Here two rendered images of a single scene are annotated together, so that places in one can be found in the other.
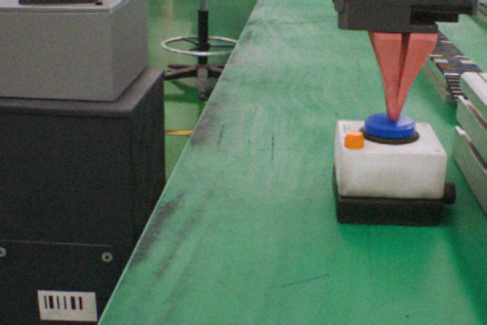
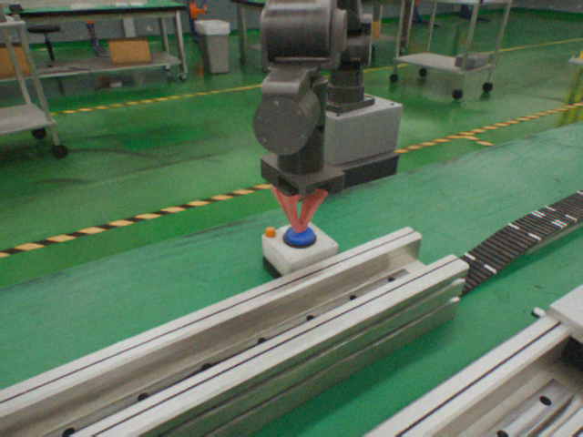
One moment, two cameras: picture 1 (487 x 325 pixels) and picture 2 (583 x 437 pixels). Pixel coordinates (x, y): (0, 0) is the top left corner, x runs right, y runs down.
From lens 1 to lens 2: 0.59 m
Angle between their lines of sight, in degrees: 55
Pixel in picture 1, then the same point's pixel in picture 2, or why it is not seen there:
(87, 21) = (328, 123)
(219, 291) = (175, 262)
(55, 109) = not seen: hidden behind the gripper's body
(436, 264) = not seen: hidden behind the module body
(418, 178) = (282, 267)
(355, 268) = (220, 287)
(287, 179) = not seen: hidden behind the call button
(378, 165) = (271, 249)
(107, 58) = (332, 144)
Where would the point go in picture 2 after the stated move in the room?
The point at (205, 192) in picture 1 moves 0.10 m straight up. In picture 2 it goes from (260, 224) to (258, 172)
